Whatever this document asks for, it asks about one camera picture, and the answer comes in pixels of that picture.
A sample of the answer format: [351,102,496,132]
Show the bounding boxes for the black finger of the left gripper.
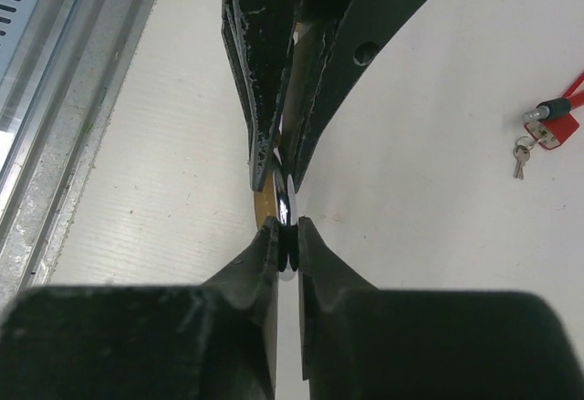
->
[222,0,303,190]
[291,0,428,186]

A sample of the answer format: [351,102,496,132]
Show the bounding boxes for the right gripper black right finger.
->
[298,217,583,399]

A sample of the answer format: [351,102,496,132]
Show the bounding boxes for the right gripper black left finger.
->
[1,218,279,399]

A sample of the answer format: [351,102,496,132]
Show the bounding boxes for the large brass padlock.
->
[256,22,338,279]

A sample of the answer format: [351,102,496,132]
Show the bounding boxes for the aluminium mounting rail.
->
[1,0,155,304]

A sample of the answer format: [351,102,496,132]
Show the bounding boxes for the cable lock keys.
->
[513,135,535,180]

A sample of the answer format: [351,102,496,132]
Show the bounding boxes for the red cable lock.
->
[522,73,583,151]

